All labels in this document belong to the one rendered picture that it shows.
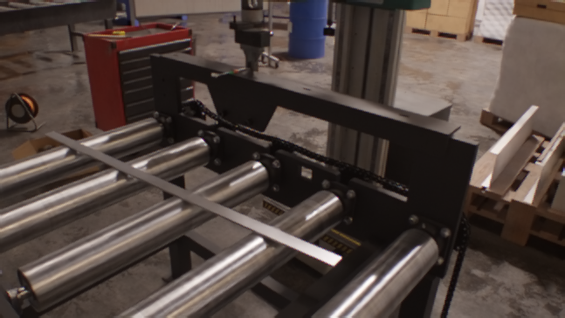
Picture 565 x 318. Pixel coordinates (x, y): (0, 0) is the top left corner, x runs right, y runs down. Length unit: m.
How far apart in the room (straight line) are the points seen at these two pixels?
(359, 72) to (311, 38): 4.66
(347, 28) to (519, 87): 2.75
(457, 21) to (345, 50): 7.34
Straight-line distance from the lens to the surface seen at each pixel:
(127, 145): 1.81
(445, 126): 1.22
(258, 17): 1.58
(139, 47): 3.53
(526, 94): 4.65
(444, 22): 9.56
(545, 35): 4.49
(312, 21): 6.85
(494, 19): 9.46
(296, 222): 1.20
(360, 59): 2.24
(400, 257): 1.12
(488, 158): 3.39
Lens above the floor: 1.58
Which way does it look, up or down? 27 degrees down
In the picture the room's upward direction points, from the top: 1 degrees clockwise
